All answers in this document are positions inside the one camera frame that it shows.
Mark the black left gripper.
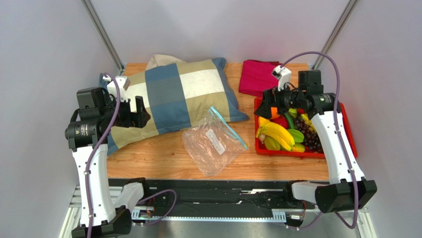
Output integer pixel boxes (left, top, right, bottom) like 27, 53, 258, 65
100, 94, 150, 128

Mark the orange fruit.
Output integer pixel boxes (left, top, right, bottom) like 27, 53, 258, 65
270, 107, 280, 120

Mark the large yellow banana bunch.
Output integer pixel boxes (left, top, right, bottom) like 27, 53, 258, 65
256, 122, 295, 151

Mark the red apple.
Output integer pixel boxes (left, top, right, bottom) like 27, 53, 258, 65
271, 116, 289, 129

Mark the purple grape bunch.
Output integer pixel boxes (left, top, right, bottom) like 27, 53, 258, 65
295, 115, 323, 153

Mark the clear zip top bag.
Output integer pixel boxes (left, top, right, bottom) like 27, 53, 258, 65
182, 106, 249, 177

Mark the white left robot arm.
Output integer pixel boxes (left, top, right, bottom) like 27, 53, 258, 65
65, 87, 151, 238

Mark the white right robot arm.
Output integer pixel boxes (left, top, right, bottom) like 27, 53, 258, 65
254, 66, 377, 213

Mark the red plastic tray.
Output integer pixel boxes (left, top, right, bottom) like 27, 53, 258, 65
255, 103, 358, 160

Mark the yellow lemon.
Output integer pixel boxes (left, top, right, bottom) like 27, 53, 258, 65
258, 117, 270, 127

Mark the garlic bulb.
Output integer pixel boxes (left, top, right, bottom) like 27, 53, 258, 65
258, 134, 266, 143

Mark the green pear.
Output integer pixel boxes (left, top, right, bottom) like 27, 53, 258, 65
288, 109, 298, 118

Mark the green cucumber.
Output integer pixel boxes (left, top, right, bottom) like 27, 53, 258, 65
284, 113, 296, 129

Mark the yellow green starfruit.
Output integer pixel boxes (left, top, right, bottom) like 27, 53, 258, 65
264, 136, 281, 151

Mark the folded magenta towel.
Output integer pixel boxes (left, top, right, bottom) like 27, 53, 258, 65
239, 59, 281, 97

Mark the red pomegranate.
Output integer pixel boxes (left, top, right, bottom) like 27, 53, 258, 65
297, 109, 306, 115

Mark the plaid blue beige pillow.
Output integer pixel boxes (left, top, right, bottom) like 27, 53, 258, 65
107, 58, 249, 155

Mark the small yellow banana bunch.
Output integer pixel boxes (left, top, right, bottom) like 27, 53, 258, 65
300, 114, 316, 133

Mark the yellow green mango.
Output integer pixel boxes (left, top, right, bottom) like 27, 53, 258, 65
291, 143, 306, 153

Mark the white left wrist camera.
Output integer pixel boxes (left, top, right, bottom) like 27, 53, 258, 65
103, 76, 130, 102

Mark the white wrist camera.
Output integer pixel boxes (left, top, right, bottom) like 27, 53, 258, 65
103, 76, 130, 102
272, 65, 292, 91

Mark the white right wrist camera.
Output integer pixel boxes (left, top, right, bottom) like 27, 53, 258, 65
272, 65, 292, 91

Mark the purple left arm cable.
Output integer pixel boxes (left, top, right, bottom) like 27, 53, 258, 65
84, 72, 177, 238

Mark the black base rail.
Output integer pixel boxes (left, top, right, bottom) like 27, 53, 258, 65
108, 178, 330, 219

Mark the left aluminium frame post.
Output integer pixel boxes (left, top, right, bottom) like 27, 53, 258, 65
81, 0, 125, 74

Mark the aluminium frame post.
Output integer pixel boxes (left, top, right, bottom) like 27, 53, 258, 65
81, 0, 125, 74
321, 0, 360, 54

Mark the right aluminium frame post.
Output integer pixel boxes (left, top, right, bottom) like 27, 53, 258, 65
321, 0, 360, 54

